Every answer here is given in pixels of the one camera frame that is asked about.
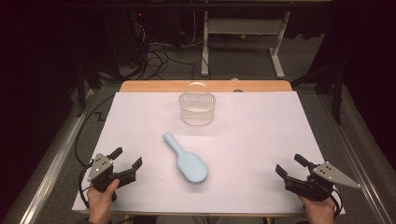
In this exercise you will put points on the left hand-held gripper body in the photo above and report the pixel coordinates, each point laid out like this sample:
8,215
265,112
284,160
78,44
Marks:
101,174

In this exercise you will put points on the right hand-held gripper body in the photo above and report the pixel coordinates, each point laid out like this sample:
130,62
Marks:
320,186

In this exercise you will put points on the light blue hairbrush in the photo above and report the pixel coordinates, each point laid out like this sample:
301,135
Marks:
190,165

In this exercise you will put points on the white plastic basket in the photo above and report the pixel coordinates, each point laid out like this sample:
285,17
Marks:
197,115

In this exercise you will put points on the person's right hand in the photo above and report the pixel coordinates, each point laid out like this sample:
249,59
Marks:
320,211

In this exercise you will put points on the person's left hand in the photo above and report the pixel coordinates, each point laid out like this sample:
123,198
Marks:
100,205

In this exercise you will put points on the black metal stand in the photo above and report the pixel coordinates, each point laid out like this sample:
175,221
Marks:
337,90
81,90

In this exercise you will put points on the black computer tower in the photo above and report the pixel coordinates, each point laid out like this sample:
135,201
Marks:
124,37

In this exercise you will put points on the metal floor rail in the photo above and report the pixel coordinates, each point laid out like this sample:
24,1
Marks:
53,165
351,149

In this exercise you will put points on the white metal desk frame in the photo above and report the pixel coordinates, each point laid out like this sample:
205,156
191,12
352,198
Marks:
246,26

